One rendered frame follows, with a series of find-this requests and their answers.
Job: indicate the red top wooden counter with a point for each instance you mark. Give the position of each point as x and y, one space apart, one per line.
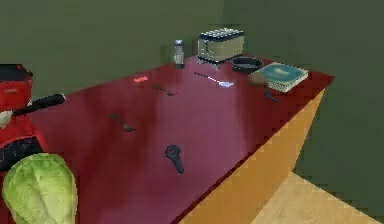
173 133

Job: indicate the silver spoon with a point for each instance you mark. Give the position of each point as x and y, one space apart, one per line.
216 80

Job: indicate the glass salt shaker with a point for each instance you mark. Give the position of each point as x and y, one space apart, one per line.
179 53

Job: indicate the small red card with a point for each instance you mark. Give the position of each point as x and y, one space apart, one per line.
140 79

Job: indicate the brown bread loaf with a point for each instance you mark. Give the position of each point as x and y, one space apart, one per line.
257 80

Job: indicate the black round pan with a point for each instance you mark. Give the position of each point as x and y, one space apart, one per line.
247 64

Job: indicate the silver toaster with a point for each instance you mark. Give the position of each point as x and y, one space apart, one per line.
220 45

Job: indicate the dark blue pen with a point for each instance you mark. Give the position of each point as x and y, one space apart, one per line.
271 96

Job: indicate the teal book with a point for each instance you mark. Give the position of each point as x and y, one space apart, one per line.
283 76

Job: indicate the green lettuce head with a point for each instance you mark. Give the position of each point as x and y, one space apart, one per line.
40 190

